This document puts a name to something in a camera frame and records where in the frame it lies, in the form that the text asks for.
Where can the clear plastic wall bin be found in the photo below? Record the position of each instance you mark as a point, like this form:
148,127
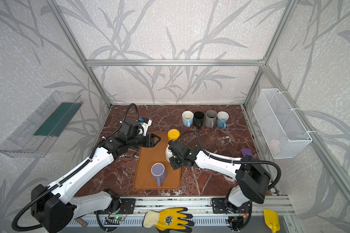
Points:
38,133

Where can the yellow mug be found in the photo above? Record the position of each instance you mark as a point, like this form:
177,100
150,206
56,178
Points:
173,134

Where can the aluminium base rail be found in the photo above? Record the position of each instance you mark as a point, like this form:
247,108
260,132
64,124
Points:
206,211

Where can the pink object in basket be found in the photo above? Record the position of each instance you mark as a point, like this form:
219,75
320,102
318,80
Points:
275,147

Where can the yellow black work glove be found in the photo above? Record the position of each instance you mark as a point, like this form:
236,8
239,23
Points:
170,219

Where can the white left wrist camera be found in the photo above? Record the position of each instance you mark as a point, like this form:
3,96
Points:
142,125

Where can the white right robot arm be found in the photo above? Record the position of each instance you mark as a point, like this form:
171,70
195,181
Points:
254,177

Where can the white mug with lettering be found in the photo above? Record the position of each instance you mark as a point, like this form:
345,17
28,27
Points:
168,154

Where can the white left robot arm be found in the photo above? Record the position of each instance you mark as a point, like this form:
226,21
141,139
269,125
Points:
53,207

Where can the white wire wall basket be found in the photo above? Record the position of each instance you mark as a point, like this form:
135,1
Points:
278,120

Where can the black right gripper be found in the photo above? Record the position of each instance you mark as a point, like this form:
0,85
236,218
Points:
173,161

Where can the light blue mug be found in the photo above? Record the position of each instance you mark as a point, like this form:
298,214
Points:
187,118

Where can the purple spatula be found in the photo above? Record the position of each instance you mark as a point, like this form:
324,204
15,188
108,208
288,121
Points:
247,152

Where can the black mug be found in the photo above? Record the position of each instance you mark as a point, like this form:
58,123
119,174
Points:
198,119

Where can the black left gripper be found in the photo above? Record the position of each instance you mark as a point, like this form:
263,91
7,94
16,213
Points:
147,140

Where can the teal dotted mug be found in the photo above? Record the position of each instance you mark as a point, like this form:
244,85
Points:
222,118

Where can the purple mug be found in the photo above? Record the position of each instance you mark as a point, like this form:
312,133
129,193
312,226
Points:
159,173

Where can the yellow plastic scoop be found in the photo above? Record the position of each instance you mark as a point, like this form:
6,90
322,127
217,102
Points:
271,219

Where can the grey mug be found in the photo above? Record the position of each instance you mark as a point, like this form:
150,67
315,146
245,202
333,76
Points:
210,118

